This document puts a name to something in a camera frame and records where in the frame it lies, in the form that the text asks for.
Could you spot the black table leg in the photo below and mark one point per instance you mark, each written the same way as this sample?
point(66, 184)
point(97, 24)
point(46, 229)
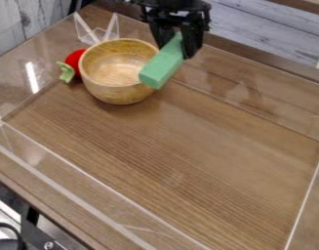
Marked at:
point(33, 215)

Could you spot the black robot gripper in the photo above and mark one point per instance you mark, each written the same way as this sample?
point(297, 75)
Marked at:
point(188, 14)

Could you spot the red toy strawberry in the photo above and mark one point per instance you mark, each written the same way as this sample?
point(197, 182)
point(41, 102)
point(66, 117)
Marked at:
point(70, 66)

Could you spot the clear acrylic tray wall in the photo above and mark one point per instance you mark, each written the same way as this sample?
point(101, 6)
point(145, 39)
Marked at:
point(103, 219)

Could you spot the green rectangular block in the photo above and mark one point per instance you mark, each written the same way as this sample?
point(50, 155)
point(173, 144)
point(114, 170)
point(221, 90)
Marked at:
point(163, 65)

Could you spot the light wooden bowl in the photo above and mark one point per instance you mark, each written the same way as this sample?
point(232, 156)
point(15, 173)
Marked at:
point(110, 66)

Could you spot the clear acrylic corner bracket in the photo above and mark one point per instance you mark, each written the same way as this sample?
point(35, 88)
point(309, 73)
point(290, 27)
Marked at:
point(97, 35)

